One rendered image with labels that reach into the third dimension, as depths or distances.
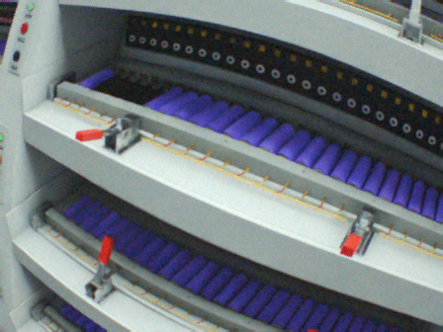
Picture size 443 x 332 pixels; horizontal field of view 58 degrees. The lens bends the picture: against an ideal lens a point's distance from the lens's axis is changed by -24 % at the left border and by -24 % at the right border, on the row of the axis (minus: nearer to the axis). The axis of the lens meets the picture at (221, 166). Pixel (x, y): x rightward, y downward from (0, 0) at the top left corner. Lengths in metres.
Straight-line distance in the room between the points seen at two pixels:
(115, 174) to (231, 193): 0.12
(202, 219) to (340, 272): 0.15
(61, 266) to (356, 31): 0.48
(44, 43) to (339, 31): 0.39
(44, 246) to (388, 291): 0.48
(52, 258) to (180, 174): 0.27
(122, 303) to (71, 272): 0.09
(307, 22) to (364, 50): 0.06
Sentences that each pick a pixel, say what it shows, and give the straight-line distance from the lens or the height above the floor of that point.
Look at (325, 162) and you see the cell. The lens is 0.50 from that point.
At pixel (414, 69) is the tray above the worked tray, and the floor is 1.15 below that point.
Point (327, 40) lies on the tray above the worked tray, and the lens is 0.42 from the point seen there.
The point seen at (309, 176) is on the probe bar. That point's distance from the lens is 0.47.
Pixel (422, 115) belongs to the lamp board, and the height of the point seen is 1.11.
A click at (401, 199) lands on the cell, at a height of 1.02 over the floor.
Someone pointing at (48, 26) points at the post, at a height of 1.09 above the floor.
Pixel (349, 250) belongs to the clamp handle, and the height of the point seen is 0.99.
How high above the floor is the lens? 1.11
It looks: 15 degrees down
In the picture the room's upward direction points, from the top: 16 degrees clockwise
